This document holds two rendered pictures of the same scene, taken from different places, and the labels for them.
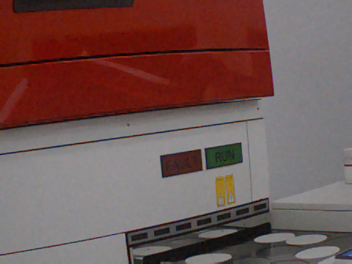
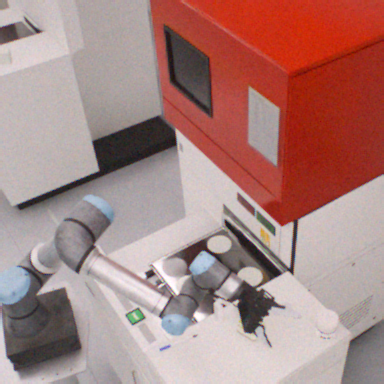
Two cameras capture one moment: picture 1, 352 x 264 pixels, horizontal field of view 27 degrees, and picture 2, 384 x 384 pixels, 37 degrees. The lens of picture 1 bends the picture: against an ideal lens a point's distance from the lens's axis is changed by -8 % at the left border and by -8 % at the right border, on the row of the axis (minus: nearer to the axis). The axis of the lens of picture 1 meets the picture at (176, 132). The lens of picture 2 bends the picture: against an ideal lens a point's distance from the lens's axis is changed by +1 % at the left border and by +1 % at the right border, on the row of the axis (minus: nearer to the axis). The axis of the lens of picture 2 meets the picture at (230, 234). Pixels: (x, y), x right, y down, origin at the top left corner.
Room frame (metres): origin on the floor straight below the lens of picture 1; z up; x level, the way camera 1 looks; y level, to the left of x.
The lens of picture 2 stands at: (1.87, -1.62, 2.62)
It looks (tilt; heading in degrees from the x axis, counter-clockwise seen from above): 46 degrees down; 98
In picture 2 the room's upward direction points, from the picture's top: 2 degrees counter-clockwise
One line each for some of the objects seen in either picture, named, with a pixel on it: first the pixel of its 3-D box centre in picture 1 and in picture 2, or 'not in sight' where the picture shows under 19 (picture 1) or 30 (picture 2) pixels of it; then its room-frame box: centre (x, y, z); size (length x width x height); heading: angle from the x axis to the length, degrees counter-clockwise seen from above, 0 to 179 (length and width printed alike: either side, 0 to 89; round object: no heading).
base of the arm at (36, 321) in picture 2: not in sight; (24, 312); (0.95, -0.50, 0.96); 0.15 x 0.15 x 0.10
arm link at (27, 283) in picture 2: not in sight; (16, 290); (0.95, -0.49, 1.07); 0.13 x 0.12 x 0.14; 75
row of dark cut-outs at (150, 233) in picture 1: (203, 221); (253, 236); (1.74, -0.04, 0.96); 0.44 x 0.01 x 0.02; 131
